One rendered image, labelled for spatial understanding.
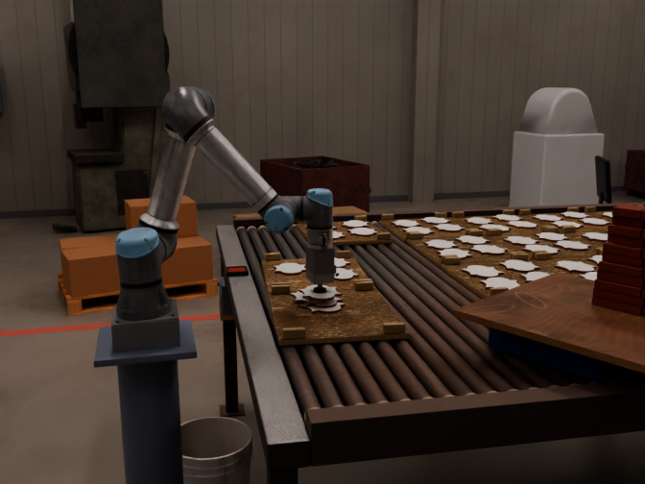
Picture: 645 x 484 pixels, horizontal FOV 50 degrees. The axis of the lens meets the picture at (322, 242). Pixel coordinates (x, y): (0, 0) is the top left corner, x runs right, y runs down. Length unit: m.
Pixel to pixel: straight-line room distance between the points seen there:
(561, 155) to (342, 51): 3.03
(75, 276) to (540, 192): 4.96
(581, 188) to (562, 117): 0.82
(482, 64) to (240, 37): 3.23
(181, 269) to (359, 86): 4.61
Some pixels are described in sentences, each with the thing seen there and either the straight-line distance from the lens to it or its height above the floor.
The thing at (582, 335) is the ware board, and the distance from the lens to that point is 1.65.
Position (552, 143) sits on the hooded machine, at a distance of 7.85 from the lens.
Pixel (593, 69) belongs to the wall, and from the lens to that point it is 10.59.
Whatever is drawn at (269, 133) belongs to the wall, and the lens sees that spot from 8.84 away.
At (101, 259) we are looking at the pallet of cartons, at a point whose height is 0.37.
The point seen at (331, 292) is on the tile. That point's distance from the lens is 2.05.
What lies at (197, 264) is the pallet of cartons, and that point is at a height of 0.26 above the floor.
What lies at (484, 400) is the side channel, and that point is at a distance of 1.49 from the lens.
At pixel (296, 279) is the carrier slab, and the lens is 2.33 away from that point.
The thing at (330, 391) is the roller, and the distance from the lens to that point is 1.57.
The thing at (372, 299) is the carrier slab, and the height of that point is 0.94.
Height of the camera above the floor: 1.59
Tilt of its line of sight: 13 degrees down
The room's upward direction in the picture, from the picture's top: straight up
